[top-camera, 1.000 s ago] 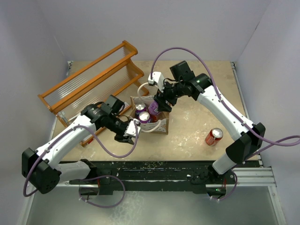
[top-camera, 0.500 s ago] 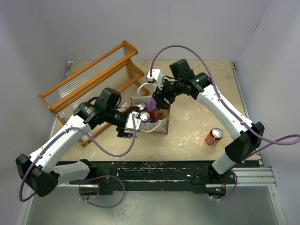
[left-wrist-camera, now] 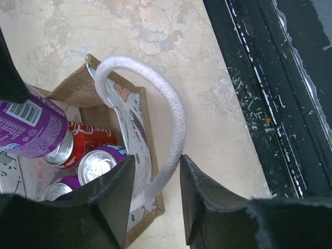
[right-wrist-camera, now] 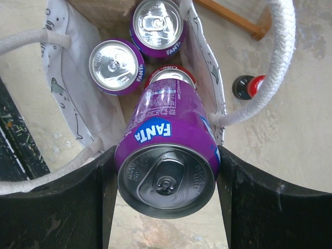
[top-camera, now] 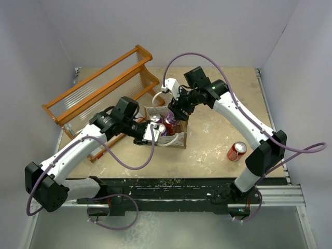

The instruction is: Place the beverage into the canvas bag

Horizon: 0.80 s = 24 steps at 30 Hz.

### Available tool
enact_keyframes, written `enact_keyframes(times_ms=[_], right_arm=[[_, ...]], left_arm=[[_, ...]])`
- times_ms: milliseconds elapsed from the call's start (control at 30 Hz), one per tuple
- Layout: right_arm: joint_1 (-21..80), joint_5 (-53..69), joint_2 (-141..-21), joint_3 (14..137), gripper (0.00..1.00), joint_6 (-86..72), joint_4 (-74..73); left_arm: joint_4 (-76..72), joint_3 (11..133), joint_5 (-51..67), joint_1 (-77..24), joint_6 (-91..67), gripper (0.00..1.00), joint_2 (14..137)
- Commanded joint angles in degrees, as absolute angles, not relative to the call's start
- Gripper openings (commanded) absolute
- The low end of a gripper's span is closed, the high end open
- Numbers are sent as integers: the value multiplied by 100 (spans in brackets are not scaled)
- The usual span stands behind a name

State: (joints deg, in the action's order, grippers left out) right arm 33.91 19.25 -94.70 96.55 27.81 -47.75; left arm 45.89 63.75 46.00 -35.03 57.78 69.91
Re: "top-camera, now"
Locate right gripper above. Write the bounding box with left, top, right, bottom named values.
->
left=169, top=84, right=201, bottom=121

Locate purple Fanta can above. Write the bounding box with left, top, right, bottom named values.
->
left=158, top=123, right=168, bottom=136
left=164, top=111, right=179, bottom=125
left=150, top=114, right=162, bottom=124

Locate red Coke can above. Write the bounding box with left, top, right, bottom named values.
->
left=165, top=123, right=177, bottom=136
left=227, top=141, right=247, bottom=161

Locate canvas jute tote bag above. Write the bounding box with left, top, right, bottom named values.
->
left=144, top=92, right=188, bottom=149

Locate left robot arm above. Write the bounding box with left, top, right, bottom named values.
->
left=24, top=96, right=158, bottom=216

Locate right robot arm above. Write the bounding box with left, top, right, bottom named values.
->
left=161, top=67, right=287, bottom=203

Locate orange wooden shelf rack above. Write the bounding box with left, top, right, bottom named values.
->
left=41, top=44, right=166, bottom=163

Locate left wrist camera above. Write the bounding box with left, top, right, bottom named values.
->
left=143, top=122, right=161, bottom=143

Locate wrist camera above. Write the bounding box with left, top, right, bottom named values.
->
left=143, top=122, right=161, bottom=143
left=161, top=78, right=180, bottom=100

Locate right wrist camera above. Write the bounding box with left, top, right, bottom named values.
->
left=161, top=78, right=180, bottom=100

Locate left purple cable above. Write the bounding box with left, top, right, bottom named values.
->
left=26, top=129, right=156, bottom=216

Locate purple cable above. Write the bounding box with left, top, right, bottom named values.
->
left=26, top=129, right=156, bottom=216
left=162, top=52, right=328, bottom=224

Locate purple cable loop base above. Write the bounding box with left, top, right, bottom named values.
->
left=87, top=193, right=140, bottom=231

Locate black aluminium base frame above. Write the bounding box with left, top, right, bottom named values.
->
left=66, top=176, right=305, bottom=219

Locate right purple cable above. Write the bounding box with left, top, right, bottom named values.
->
left=162, top=52, right=328, bottom=224

